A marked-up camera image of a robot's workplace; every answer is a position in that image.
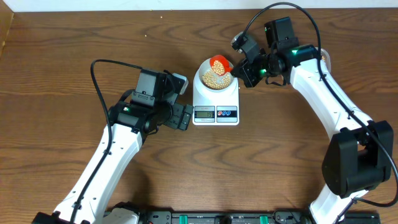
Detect soybeans in bowl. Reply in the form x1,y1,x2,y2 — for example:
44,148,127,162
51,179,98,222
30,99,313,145
201,70,233,90

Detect clear plastic container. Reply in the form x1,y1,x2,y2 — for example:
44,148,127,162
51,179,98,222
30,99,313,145
321,49,331,73

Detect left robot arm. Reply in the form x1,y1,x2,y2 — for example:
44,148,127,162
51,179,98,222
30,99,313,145
32,69,193,224

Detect red plastic measuring scoop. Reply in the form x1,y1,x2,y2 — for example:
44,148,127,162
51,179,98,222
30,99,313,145
210,55,232,76

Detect white digital kitchen scale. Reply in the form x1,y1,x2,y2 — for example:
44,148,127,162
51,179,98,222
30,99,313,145
193,69,240,126

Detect cardboard panel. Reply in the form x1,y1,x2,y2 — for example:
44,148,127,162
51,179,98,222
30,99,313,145
0,0,14,54

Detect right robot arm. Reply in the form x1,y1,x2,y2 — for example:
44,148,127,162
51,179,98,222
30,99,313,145
231,17,397,223

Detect grey round bowl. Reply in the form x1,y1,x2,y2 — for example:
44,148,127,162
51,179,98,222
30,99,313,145
198,57,236,91

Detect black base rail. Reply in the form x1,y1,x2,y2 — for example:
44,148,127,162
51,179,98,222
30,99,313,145
102,205,381,224

